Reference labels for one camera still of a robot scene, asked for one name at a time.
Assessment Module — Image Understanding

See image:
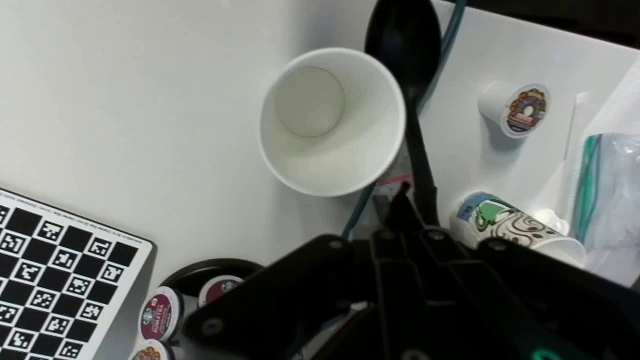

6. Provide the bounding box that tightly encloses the large black plastic spoon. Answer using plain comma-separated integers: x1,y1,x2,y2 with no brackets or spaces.
364,0,444,229

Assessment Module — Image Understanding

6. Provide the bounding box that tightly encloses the printed paper cup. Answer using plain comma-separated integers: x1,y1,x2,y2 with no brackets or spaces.
453,191,589,268
259,46,408,198

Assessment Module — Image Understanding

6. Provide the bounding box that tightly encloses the black wire pod carousel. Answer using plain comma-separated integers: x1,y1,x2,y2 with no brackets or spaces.
158,259,267,299

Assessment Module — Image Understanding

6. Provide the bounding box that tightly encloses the small white creamer cup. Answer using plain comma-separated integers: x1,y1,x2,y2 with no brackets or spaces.
532,207,572,238

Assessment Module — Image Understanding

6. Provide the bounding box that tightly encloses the donut print coffee pod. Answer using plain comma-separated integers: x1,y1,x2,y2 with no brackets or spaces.
478,79,553,141

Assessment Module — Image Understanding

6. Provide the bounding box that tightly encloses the red lid coffee pod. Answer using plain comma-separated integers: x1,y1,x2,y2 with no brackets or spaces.
197,274,246,309
139,286,187,343

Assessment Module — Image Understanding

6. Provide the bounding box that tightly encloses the thin red stirrer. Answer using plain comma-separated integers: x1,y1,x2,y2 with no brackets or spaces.
381,172,415,189

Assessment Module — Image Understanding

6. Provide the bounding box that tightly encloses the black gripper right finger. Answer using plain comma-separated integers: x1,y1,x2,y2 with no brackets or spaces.
406,182,640,360

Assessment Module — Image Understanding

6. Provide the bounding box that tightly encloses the clear zip bag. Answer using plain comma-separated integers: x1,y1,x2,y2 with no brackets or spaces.
570,130,640,276

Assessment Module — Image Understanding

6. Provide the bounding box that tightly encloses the brown lid coffee pod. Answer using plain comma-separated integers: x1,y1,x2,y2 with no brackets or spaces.
128,339,168,360

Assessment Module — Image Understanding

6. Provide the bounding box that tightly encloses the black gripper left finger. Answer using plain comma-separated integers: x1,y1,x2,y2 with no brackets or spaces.
183,182,411,360

